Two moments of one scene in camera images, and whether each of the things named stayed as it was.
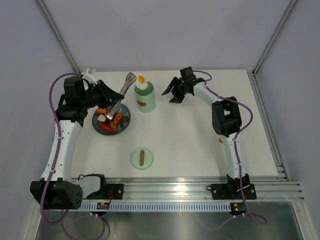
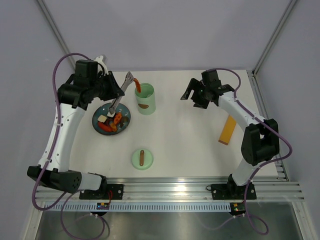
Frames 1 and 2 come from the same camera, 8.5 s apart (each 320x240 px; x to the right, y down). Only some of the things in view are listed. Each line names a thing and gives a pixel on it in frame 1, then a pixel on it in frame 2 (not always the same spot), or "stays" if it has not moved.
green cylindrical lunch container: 145,99 stays
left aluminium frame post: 43,6 stays
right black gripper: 175,81 to 192,85
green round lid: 142,159 stays
